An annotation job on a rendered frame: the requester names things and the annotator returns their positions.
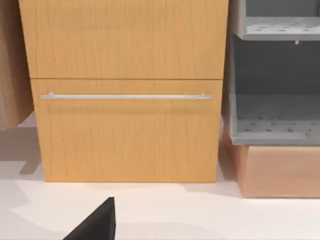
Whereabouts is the plain wooden drawer front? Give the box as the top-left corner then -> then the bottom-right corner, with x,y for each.
17,0 -> 230,80

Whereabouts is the pale wooden cupboard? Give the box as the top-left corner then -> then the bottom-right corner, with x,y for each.
0,0 -> 35,130

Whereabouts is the long metal handle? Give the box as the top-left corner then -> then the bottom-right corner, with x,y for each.
39,91 -> 213,101

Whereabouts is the wooden drawer front with handle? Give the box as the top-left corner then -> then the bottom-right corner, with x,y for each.
29,78 -> 224,183

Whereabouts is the grey pierced shelf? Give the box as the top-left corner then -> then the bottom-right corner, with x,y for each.
234,0 -> 320,41

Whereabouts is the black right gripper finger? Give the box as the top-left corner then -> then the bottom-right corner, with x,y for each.
62,196 -> 117,240

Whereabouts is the pale wooden drawer front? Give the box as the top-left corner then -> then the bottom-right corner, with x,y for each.
219,129 -> 320,199

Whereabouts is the grey pierced drawer inside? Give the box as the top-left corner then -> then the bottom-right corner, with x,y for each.
222,32 -> 320,146

